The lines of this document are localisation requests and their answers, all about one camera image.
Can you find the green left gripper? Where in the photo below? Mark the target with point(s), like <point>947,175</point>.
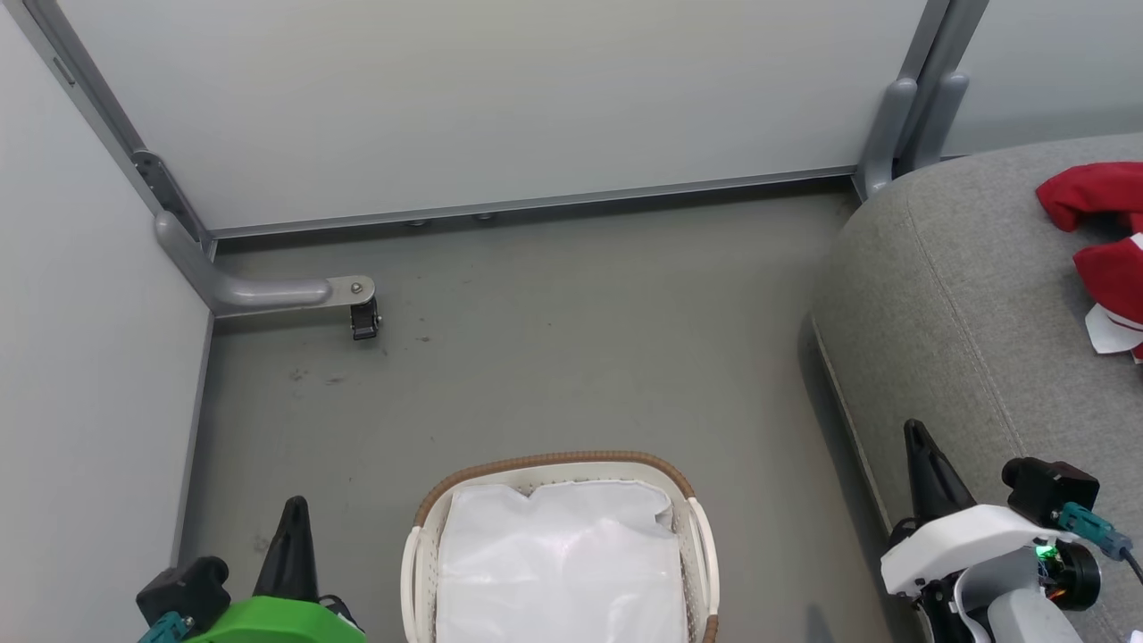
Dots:
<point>277,622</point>

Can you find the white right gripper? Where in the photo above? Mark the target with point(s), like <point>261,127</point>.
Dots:
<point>964,545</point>

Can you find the red and white garment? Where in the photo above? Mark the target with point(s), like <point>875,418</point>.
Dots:
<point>1112,268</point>

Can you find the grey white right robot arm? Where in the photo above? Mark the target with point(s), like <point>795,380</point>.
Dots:
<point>1018,598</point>

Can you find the grey fabric sofa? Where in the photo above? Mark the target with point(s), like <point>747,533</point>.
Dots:
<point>964,304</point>

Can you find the cream laundry basket brown rim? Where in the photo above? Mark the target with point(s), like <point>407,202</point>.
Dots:
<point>701,554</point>

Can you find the black caster wheel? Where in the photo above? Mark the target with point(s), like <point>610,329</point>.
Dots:
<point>364,320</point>

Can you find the grey partition foot with plate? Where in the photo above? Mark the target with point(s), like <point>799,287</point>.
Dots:
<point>259,291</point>

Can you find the white basket liner cloth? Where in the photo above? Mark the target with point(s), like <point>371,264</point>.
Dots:
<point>563,563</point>

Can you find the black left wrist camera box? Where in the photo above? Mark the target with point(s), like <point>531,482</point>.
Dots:
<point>183,591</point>

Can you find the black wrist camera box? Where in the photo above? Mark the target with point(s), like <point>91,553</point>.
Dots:
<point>1049,489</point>
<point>183,591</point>

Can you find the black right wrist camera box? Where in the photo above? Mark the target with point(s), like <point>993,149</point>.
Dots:
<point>1049,489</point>

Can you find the teal left camera connector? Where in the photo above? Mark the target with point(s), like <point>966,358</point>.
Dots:
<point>165,628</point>

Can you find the teal camera connector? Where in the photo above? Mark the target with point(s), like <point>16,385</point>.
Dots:
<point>165,628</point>
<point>1094,529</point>

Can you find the teal right camera connector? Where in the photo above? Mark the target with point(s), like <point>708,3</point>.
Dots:
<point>1094,529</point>

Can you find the grey partition post rounded feet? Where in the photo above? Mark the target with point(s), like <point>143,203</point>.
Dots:
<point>915,98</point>

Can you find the grey partition bottom rail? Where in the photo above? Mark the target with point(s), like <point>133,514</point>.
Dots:
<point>536,202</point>

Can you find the grey partition post with hinge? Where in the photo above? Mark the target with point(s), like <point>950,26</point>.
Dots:
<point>98,98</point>

